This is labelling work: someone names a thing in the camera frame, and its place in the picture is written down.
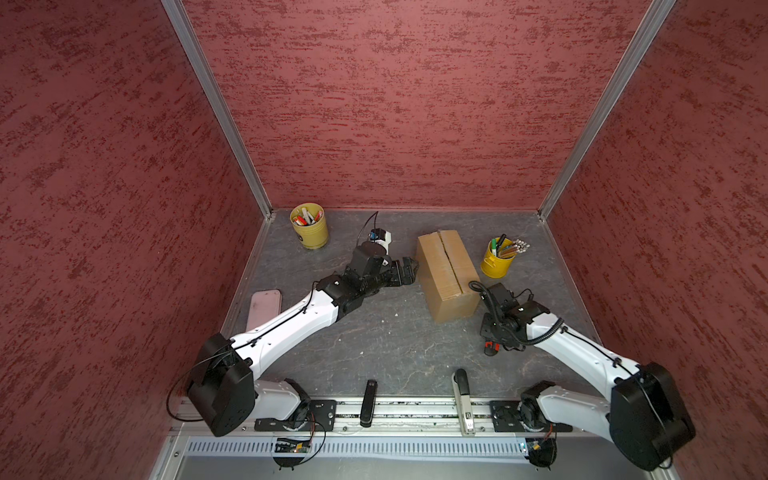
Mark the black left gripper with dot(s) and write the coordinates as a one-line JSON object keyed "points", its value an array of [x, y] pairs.
{"points": [[408, 275]]}

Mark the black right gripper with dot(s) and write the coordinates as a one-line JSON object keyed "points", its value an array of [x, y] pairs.
{"points": [[486, 333]]}

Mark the red black utility knife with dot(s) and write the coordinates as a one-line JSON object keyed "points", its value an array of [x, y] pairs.
{"points": [[491, 348]]}

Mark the brown cardboard express box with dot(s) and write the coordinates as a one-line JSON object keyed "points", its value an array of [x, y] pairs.
{"points": [[445, 271]]}

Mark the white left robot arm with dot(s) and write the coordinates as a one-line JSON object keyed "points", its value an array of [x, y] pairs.
{"points": [[224, 384]]}

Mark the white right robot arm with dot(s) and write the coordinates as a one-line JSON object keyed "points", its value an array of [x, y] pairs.
{"points": [[637, 407]]}

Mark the yellow pencil cup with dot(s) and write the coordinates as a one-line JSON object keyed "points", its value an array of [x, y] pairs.
{"points": [[494, 266]]}

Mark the coloured pencils bundle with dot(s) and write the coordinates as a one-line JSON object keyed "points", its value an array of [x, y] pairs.
{"points": [[516, 247]]}

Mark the yellow-green pen holder cup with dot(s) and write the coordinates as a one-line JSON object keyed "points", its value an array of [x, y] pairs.
{"points": [[310, 225]]}

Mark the pink flat case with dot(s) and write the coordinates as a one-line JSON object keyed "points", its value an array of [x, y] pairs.
{"points": [[263, 307]]}

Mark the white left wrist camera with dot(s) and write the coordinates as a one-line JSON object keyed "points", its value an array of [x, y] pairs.
{"points": [[380, 236]]}

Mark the silver latch with black handle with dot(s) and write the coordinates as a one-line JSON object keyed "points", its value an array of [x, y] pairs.
{"points": [[462, 394]]}

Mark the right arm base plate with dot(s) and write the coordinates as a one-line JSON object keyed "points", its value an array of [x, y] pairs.
{"points": [[506, 418]]}

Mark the black handle on rail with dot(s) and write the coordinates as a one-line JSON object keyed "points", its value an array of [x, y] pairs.
{"points": [[368, 404]]}

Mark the right circuit board with wires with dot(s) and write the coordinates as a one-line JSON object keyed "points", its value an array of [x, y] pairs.
{"points": [[542, 453]]}

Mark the circuit board with wires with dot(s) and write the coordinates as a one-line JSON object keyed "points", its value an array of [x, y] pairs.
{"points": [[289, 453], [542, 453]]}

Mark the aluminium front rail frame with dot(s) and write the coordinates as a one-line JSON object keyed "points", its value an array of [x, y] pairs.
{"points": [[410, 438]]}

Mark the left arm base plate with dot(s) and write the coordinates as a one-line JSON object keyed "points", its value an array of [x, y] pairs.
{"points": [[321, 414]]}

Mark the left circuit board with wires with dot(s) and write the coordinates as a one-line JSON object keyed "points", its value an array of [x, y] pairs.
{"points": [[289, 453]]}

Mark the aluminium corner post left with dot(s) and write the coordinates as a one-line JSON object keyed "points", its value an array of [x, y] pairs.
{"points": [[190, 43]]}

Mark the aluminium corner post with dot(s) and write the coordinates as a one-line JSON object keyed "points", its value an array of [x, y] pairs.
{"points": [[646, 32], [190, 43]]}

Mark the aluminium corner post right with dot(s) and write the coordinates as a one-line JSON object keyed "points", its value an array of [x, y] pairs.
{"points": [[646, 32]]}

